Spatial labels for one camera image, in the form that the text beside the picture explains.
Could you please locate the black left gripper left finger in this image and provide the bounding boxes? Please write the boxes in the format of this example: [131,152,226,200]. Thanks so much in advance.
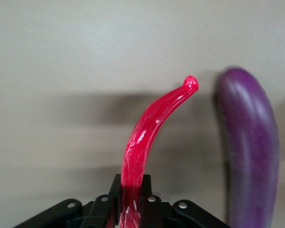
[15,174,122,228]

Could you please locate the long purple eggplant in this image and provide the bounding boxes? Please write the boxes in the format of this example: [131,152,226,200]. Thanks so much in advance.
[215,67,281,228]

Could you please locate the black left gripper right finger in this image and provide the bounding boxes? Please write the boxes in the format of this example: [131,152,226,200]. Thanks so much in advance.
[140,174,228,228]

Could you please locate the red chili pepper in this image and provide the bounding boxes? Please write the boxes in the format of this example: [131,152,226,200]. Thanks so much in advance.
[118,75,200,228]

